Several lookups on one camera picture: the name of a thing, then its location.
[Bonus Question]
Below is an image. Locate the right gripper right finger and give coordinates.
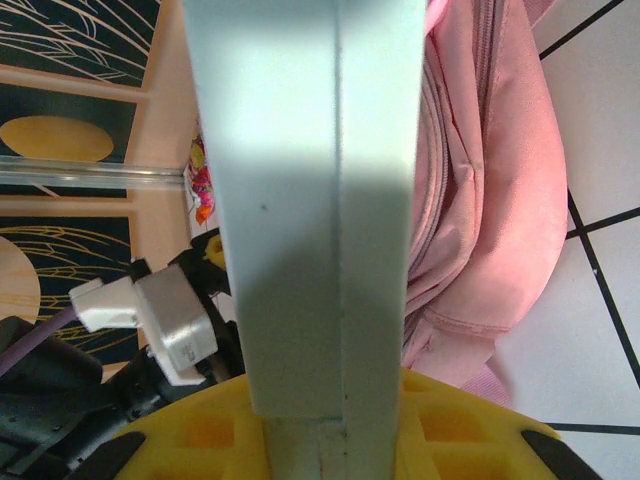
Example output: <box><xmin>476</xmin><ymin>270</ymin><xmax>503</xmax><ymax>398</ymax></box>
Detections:
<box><xmin>394</xmin><ymin>368</ymin><xmax>604</xmax><ymax>480</ymax></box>

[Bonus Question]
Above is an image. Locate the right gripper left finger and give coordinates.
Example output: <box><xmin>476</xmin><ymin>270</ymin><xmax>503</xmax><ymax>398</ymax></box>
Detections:
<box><xmin>74</xmin><ymin>375</ymin><xmax>275</xmax><ymax>480</ymax></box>

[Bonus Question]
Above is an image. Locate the light green box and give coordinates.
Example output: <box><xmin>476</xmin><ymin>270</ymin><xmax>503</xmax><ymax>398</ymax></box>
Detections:
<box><xmin>182</xmin><ymin>0</ymin><xmax>429</xmax><ymax>480</ymax></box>

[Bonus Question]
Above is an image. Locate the pink backpack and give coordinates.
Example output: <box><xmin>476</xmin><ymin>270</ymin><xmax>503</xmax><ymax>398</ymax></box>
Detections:
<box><xmin>402</xmin><ymin>0</ymin><xmax>572</xmax><ymax>407</ymax></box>

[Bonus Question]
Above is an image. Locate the red yellow snack bag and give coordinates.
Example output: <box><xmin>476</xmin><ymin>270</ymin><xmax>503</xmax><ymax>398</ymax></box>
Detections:
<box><xmin>187</xmin><ymin>128</ymin><xmax>217</xmax><ymax>227</ymax></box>

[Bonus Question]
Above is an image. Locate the aluminium frame post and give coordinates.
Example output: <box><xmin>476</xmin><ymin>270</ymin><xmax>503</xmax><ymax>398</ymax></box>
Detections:
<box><xmin>0</xmin><ymin>153</ymin><xmax>187</xmax><ymax>192</ymax></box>

